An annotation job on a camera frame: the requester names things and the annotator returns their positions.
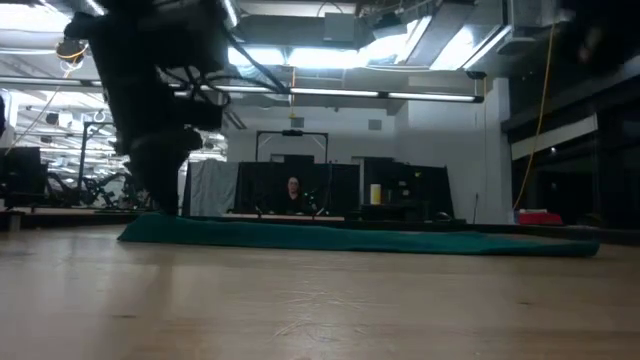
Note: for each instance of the person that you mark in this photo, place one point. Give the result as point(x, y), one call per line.
point(293, 197)

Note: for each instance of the black computer monitor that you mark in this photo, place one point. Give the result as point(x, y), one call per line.
point(22, 177)

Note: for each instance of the wooden workbench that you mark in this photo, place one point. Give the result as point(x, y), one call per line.
point(25, 214)

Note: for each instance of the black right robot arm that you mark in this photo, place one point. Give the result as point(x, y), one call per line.
point(605, 30)

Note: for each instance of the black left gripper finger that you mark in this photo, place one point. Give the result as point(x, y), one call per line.
point(172, 177)
point(147, 180)

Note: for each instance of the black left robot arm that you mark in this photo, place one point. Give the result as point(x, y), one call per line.
point(150, 27)

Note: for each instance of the black robot arms in background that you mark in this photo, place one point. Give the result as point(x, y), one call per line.
point(100, 190)

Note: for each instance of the black curtain partition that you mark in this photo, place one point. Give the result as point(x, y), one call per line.
point(260, 187)
point(415, 190)

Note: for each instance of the pale yellow cylinder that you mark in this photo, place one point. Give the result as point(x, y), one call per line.
point(375, 194)

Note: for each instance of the black metal frame rig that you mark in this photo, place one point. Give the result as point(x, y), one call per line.
point(292, 133)
point(87, 150)

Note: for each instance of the grey hanging cloth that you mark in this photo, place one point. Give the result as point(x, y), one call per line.
point(212, 187)

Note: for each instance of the red plastic bin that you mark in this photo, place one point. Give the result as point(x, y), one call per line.
point(540, 218)

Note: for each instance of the square wall vent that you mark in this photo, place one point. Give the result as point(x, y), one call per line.
point(375, 125)
point(297, 122)

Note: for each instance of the dark teal microfiber towel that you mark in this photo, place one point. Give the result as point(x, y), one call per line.
point(350, 239)

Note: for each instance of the long ceiling light bar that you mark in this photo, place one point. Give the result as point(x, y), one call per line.
point(380, 94)
point(45, 81)

